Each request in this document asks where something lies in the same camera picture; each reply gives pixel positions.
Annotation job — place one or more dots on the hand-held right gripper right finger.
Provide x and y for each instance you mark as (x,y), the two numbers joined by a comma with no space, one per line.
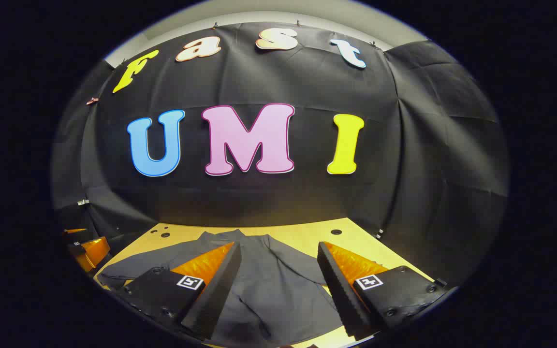
(341,295)

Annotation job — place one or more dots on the dark grey shirt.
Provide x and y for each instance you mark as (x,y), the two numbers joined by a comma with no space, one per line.
(278,290)

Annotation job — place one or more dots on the silver metal clip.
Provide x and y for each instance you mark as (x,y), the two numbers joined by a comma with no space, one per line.
(83,202)
(380,234)

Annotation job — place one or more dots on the black backdrop cloth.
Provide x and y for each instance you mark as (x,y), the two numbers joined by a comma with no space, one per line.
(307,193)

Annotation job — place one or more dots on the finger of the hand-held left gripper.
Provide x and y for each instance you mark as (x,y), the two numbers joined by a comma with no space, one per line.
(78,236)
(95,251)

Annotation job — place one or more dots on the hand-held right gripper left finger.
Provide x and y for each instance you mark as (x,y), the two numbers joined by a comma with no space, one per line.
(220,290)

